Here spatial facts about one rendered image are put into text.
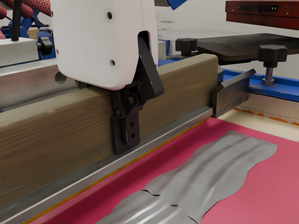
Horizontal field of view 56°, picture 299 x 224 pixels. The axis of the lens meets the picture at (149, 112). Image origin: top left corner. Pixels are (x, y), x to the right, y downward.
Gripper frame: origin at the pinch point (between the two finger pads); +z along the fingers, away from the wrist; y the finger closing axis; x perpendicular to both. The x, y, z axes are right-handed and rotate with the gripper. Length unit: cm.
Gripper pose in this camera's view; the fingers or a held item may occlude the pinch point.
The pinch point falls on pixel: (113, 125)
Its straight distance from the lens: 29.3
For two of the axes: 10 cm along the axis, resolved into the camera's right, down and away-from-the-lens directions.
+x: 6.9, -3.1, 6.6
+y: 7.3, 2.4, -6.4
